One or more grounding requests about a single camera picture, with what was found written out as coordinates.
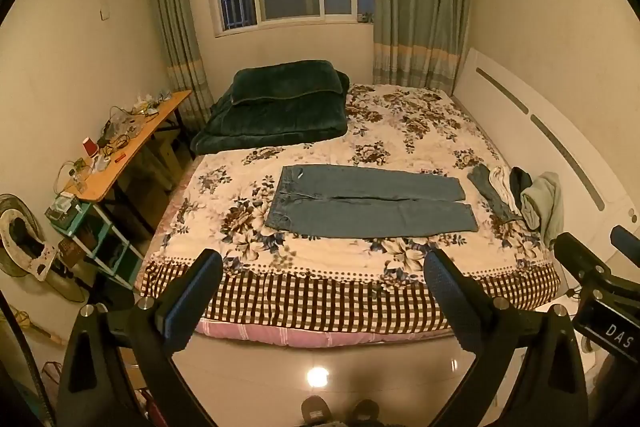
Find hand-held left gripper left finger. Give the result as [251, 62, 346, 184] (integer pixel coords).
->
[56, 248, 224, 427]

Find floral bed blanket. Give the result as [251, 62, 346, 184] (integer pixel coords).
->
[137, 83, 563, 333]

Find small electronic box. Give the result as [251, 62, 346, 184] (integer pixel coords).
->
[45, 193, 83, 228]

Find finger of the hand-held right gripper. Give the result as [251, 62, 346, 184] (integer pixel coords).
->
[610, 225, 640, 268]
[552, 232, 613, 289]

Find dark green folded quilt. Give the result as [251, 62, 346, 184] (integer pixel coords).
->
[190, 69, 351, 156]

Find light wooden stool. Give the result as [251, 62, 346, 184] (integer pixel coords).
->
[144, 129, 183, 188]

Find dark slipper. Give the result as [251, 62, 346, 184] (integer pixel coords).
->
[347, 399, 381, 427]
[300, 397, 330, 427]

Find wooden folding desk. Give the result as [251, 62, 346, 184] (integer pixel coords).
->
[60, 90, 193, 235]

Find white bed headboard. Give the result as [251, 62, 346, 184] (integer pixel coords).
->
[452, 48, 640, 268]

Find black garment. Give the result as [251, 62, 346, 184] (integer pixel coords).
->
[509, 167, 533, 212]

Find electric floor fan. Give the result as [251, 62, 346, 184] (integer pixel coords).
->
[0, 193, 91, 303]

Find light green garment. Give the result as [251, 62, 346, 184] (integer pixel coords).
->
[520, 172, 565, 249]

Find pink striped mattress sheet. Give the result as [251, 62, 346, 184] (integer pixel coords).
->
[194, 317, 456, 349]

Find dark grey garment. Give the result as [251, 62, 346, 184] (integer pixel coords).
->
[467, 163, 523, 223]

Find teal shelf unit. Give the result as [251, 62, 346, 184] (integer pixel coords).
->
[52, 199, 146, 290]

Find white garment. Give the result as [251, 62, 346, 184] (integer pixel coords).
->
[489, 166, 523, 215]

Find dark green pillow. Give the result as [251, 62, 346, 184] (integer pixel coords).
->
[230, 60, 346, 108]

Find tangle of cables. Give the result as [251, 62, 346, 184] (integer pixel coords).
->
[97, 92, 171, 154]

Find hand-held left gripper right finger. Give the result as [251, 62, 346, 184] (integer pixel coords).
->
[422, 248, 590, 427]

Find blue denim pants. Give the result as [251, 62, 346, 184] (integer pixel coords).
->
[264, 164, 478, 239]

